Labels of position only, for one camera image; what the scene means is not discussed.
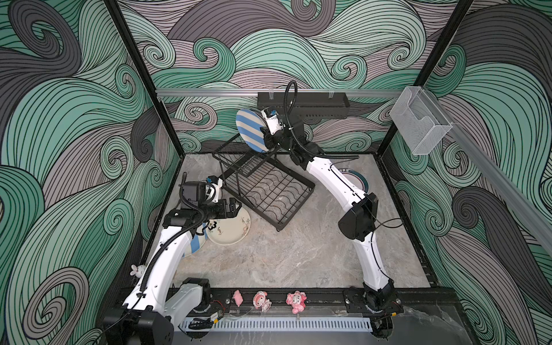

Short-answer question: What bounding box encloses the cream floral painted plate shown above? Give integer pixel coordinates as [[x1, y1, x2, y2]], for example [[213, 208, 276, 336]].
[[206, 208, 252, 246]]

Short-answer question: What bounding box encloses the blue striped plate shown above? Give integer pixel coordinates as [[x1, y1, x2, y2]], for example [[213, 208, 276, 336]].
[[182, 234, 208, 258], [236, 109, 269, 153]]

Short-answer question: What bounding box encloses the white plate green red rim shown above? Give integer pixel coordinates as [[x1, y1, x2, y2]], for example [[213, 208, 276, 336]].
[[339, 168, 369, 193]]

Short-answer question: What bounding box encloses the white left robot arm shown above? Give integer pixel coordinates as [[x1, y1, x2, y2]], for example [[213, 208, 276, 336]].
[[96, 198, 242, 344]]

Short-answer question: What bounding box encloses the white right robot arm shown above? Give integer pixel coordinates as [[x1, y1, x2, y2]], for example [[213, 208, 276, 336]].
[[261, 126, 403, 317]]

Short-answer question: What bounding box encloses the small pink figurine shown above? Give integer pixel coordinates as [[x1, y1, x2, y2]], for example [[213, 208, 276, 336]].
[[232, 290, 244, 307]]

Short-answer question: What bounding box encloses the pink white round figurine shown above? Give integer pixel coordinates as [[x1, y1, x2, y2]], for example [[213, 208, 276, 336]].
[[252, 290, 272, 313]]

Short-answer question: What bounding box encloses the small white bunny figurine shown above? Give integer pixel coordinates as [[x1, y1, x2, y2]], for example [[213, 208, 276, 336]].
[[129, 264, 147, 279]]

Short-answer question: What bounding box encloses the pink plush figurine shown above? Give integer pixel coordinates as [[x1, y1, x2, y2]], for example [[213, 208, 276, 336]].
[[286, 290, 307, 315]]

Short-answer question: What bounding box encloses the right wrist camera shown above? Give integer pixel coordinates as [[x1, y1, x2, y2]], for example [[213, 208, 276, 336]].
[[261, 106, 283, 135]]

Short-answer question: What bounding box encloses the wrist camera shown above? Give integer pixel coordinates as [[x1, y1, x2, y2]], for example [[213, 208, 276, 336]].
[[261, 106, 283, 135], [179, 172, 223, 207]]

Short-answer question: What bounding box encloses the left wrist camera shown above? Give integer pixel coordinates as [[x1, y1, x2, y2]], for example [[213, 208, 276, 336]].
[[179, 172, 223, 207]]

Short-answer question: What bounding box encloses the black wall mounted tray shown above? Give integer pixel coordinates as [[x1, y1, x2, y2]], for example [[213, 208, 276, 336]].
[[257, 92, 351, 119]]

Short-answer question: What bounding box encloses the black wire dish rack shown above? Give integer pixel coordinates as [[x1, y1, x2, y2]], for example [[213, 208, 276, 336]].
[[212, 135, 315, 231]]

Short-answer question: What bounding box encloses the white slotted cable duct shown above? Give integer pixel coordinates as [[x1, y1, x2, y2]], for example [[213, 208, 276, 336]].
[[200, 317, 372, 333]]

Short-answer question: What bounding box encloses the aluminium wall rail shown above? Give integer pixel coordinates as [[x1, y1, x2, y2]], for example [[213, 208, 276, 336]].
[[155, 88, 403, 99]]

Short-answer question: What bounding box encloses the clear acrylic wall box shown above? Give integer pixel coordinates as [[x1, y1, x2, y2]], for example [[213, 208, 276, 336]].
[[390, 86, 453, 156]]

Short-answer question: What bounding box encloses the black corner frame post left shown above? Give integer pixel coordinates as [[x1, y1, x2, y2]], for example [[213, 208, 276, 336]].
[[103, 0, 185, 160]]

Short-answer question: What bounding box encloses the black corner frame post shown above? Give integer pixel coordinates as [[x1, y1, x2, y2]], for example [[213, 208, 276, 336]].
[[376, 1, 473, 161], [103, 0, 185, 160]]

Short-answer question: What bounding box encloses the black corner frame post right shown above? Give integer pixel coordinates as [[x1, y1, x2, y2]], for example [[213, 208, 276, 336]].
[[376, 1, 473, 161]]

